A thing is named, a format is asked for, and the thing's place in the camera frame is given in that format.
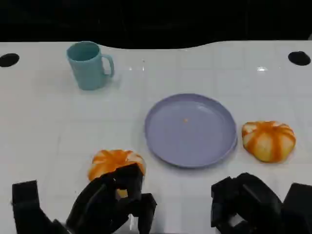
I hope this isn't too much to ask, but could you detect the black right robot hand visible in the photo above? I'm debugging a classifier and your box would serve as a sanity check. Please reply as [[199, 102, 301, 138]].
[[211, 172, 285, 234]]

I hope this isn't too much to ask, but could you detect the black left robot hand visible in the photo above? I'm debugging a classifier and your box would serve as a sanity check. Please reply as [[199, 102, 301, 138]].
[[65, 162, 158, 234]]

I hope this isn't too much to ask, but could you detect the orange and white bread roll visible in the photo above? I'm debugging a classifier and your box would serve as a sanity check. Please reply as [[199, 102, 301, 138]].
[[87, 149, 147, 198], [241, 120, 297, 163]]

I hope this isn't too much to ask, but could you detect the lilac plate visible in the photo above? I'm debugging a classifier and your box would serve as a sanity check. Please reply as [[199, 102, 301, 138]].
[[144, 93, 238, 169]]

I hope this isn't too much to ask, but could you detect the pale green mug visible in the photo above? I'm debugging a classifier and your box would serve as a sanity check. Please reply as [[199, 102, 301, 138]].
[[66, 40, 115, 91]]

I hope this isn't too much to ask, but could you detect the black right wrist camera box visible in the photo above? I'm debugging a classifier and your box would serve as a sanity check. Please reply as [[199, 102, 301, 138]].
[[282, 182, 312, 234]]

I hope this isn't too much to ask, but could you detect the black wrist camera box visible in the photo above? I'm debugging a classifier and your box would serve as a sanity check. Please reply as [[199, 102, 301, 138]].
[[282, 182, 312, 234], [11, 179, 68, 234]]

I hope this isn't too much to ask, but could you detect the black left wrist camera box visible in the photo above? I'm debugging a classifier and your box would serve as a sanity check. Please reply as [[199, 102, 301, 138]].
[[11, 179, 68, 234]]

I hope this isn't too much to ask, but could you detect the black table cable hole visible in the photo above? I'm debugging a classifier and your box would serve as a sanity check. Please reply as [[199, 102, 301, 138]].
[[0, 53, 20, 68], [288, 51, 312, 66]]

